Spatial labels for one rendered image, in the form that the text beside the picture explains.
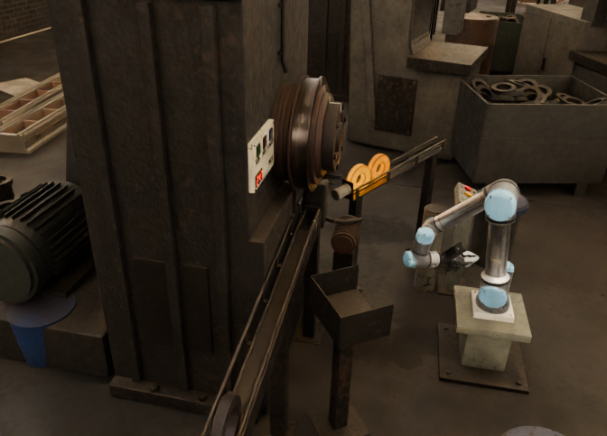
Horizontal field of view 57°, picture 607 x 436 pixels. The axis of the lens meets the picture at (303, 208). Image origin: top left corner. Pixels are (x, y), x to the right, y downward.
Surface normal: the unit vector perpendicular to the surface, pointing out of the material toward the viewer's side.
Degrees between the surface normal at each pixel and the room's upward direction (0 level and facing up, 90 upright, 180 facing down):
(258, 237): 0
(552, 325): 0
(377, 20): 90
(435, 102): 90
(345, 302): 5
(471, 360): 90
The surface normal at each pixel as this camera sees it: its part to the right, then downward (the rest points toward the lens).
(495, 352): -0.19, 0.46
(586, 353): 0.02, -0.88
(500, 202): -0.43, 0.29
